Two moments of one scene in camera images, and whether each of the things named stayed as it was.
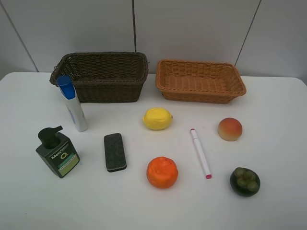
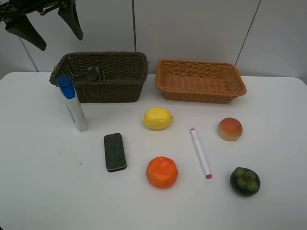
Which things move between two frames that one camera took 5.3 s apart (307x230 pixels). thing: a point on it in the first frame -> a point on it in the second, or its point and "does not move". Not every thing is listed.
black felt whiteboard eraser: x=114 y=153 does not move
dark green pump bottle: x=56 y=149 -> x=93 y=74
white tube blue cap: x=70 y=91 does not move
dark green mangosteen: x=245 y=182 does not move
